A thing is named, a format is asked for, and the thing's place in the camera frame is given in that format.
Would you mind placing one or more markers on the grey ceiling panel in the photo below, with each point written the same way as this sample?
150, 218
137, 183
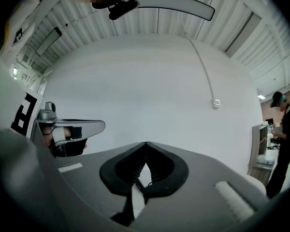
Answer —
244, 33

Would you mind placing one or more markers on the white round seat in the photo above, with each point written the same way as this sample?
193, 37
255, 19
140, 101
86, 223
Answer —
255, 184

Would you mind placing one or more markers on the light wooden shelf unit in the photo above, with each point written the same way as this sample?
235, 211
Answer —
257, 151

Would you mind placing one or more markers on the long curved ceiling light panel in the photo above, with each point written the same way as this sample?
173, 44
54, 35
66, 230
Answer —
178, 5

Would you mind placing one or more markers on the black head-worn camera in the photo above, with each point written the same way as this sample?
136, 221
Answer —
122, 10

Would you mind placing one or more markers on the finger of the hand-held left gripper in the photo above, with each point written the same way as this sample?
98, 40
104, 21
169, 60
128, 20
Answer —
72, 149
91, 127

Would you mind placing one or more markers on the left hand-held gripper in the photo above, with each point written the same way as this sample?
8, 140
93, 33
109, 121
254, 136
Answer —
4, 100

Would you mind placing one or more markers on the person's white shirt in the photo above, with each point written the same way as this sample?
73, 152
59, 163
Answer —
29, 16

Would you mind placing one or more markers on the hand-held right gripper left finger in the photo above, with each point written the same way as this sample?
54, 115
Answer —
87, 178

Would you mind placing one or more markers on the white wall socket box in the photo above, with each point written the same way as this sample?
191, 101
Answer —
216, 103

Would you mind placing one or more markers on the person's left hand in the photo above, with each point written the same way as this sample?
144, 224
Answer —
47, 131

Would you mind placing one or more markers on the small ceiling light panel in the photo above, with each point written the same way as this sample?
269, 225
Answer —
48, 41

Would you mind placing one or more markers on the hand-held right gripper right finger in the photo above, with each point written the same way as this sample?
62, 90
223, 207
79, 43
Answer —
203, 178

